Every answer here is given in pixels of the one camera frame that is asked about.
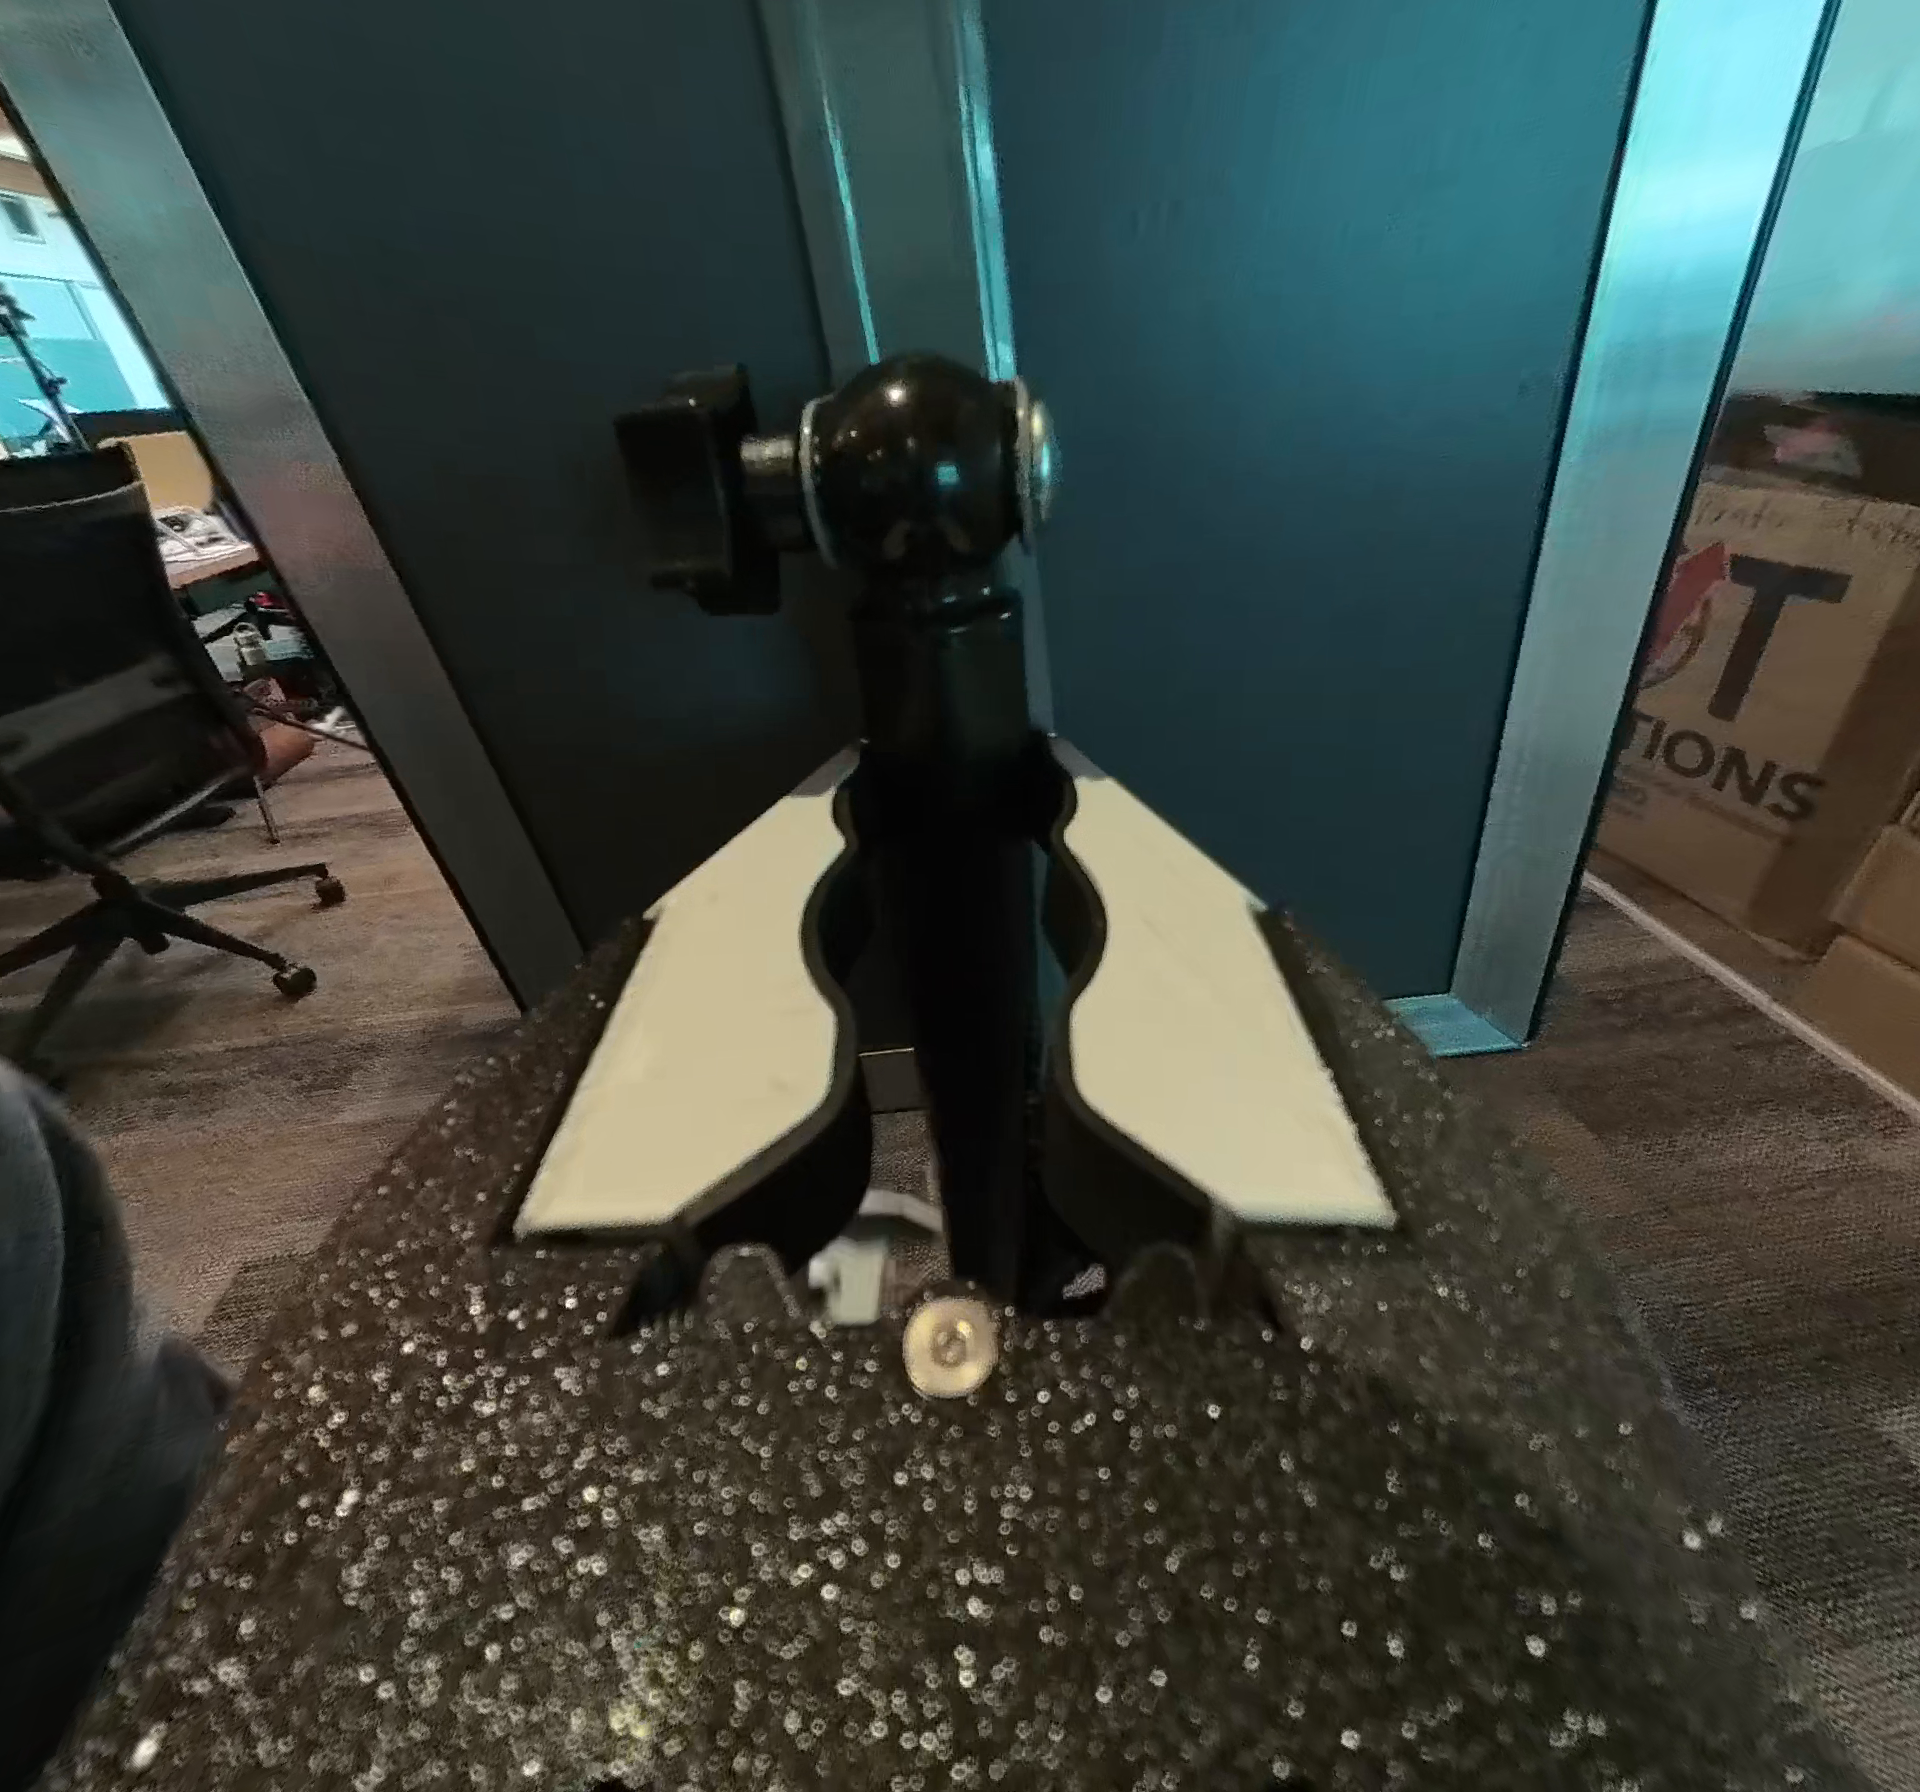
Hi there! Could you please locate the black office chair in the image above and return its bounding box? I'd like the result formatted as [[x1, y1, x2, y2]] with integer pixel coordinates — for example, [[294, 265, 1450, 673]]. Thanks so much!
[[0, 445, 350, 1081]]

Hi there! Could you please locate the printed cardboard box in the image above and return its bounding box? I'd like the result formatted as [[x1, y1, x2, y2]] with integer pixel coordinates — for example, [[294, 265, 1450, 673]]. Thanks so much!
[[1588, 394, 1920, 950]]

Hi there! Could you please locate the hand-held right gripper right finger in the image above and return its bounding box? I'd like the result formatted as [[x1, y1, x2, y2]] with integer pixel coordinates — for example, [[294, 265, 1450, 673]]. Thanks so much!
[[1039, 735, 1400, 1262]]

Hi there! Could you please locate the brown office desk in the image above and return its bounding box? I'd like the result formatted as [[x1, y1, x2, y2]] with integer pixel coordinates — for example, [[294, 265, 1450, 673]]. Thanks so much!
[[150, 501, 275, 596]]

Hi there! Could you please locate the black snap frame sign stand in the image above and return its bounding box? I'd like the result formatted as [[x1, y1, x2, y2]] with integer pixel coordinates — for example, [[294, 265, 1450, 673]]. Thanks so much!
[[0, 0, 1884, 1306]]

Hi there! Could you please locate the plain cardboard box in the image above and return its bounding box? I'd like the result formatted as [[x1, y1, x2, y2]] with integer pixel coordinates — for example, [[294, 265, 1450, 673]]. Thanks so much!
[[1790, 798, 1920, 1112]]

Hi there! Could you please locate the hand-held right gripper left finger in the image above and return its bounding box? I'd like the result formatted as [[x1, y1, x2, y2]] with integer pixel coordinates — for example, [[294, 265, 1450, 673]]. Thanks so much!
[[515, 747, 876, 1242]]

